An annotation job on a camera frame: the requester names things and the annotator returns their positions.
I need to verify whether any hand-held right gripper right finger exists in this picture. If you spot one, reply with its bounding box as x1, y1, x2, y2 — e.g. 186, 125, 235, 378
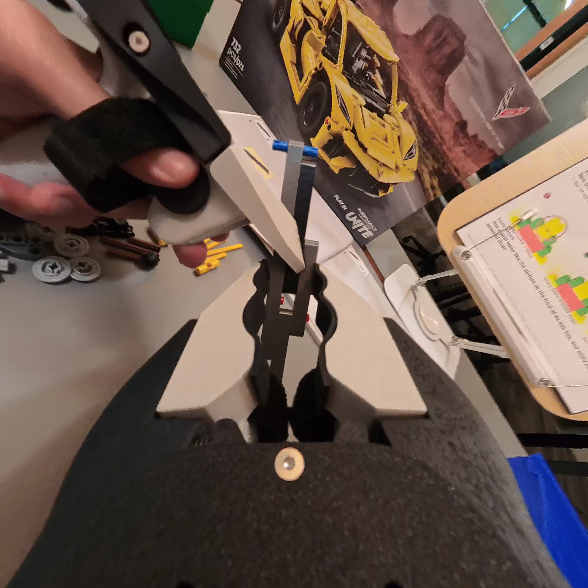
315, 263, 429, 439

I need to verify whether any lego box with yellow car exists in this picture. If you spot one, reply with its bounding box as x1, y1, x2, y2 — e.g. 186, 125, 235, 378
220, 0, 552, 249

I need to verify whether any pile of yellow lego pieces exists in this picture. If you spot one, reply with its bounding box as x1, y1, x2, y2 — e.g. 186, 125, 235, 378
152, 230, 244, 277

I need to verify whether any pile of grey lego discs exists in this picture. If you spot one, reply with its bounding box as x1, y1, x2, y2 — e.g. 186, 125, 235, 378
31, 233, 103, 284

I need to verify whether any pile of black lego connectors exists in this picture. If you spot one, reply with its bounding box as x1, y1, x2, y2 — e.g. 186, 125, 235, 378
83, 218, 135, 239

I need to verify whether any lego instruction booklet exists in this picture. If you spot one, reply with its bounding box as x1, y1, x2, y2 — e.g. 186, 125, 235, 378
216, 109, 398, 331

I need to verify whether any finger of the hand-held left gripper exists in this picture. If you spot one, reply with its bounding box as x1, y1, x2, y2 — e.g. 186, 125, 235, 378
209, 143, 307, 274

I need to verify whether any green plastic bin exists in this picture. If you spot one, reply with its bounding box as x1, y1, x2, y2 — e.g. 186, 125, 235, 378
146, 0, 216, 49

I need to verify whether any grey and black lego beam assembly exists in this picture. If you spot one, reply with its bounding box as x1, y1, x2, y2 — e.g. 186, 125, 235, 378
262, 139, 321, 368

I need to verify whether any blue plastic bin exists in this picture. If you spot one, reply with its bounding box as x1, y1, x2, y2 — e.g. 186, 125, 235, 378
507, 452, 588, 588

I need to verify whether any printed instruction sheet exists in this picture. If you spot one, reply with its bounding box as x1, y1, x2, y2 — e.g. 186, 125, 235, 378
457, 158, 588, 414

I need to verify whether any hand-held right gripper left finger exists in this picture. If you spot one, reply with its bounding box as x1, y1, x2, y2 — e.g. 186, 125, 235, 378
155, 258, 273, 439

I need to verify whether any person's left hand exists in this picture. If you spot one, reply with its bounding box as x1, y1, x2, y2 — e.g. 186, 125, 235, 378
0, 0, 230, 269

